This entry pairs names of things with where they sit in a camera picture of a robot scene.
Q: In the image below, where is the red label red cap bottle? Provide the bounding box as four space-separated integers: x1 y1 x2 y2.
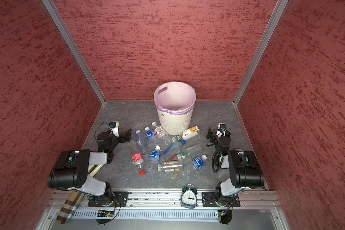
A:
132 153 145 176

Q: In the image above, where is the green alarm clock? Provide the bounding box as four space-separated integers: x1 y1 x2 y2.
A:
180 184 198 209

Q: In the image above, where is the beige calculator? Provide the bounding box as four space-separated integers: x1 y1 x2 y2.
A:
88 165 103 177

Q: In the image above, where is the corner aluminium post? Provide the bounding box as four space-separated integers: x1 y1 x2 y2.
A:
41 0 106 104
233 0 289 104

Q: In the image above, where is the purple bin liner bag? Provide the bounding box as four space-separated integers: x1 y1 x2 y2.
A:
154 81 196 115

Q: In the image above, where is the left corner aluminium post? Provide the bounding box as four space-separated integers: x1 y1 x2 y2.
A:
41 0 106 104

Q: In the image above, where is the green cap clear bottle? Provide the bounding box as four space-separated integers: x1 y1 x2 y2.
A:
177 145 204 161

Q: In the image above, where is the purple tinted plastic bottle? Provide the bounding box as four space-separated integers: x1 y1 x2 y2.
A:
136 130 148 155

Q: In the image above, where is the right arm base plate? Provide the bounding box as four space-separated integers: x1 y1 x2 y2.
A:
201 192 241 208

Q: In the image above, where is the clear tube yellow tip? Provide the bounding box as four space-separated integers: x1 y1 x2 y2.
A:
164 168 180 172

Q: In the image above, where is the white ribbed waste bin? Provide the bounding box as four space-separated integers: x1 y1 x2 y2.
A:
155 82 196 136

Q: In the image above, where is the green label clear bottle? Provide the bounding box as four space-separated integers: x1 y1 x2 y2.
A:
172 135 186 145

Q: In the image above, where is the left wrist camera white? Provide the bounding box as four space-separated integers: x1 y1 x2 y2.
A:
109 121 119 137

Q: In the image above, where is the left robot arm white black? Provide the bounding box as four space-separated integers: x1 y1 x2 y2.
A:
47 128 132 207

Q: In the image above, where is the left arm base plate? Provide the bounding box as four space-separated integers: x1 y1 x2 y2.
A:
88 191 129 208

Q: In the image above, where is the right corner aluminium post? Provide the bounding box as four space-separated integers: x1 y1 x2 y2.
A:
233 0 289 104

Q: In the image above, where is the white red label bottle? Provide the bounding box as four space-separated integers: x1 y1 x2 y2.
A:
151 122 172 146

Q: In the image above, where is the plaid checkered pouch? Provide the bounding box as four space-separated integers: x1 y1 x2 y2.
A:
56 191 85 224

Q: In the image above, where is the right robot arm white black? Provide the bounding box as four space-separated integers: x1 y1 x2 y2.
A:
202 123 265 208

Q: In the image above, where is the aluminium rail frame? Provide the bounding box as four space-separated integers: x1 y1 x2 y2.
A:
36 189 290 230

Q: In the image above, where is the clear tube white label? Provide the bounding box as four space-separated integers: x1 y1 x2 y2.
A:
157 163 183 172

